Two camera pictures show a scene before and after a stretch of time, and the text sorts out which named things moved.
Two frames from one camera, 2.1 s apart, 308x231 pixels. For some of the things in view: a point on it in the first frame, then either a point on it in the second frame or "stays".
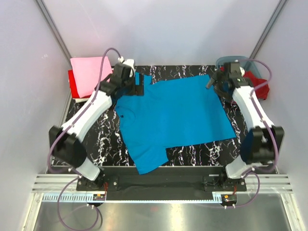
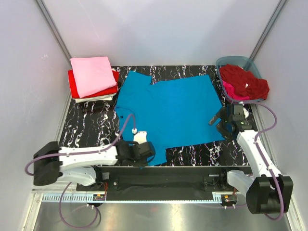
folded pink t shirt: (87, 72) stays
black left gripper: (137, 90) -> (142, 163)
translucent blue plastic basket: (247, 64) stays
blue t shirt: (171, 113) stays
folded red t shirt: (73, 86) stays
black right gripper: (218, 78) -> (221, 114)
